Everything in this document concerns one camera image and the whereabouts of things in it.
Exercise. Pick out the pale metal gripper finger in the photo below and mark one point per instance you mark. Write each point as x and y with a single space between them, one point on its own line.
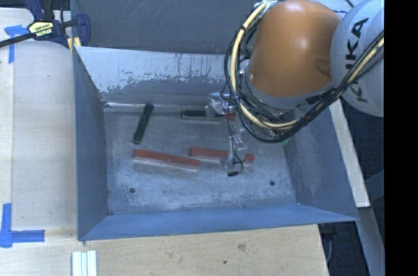
217 104
237 148

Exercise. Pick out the red-brown flat block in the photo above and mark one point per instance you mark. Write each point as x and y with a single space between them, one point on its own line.
206 153
165 158
230 117

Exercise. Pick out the dark green flat block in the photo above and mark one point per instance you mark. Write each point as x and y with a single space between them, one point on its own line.
143 123
193 113

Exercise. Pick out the grey metal bin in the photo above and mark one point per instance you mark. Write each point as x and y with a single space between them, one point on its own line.
183 193

